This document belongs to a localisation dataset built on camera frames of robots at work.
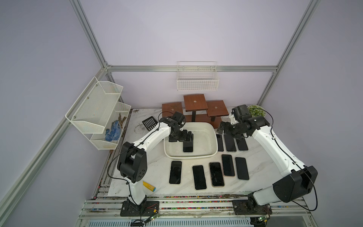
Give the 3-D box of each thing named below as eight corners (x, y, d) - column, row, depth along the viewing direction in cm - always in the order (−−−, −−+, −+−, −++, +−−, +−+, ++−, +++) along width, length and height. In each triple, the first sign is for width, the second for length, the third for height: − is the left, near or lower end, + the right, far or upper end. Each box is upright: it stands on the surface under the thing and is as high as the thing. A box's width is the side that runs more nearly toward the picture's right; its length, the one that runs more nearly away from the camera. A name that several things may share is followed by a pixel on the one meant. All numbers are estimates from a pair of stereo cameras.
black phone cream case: (169, 183, 84) (169, 182, 82) (171, 162, 93) (170, 161, 91) (181, 183, 84) (181, 182, 82) (181, 162, 93) (181, 161, 91)
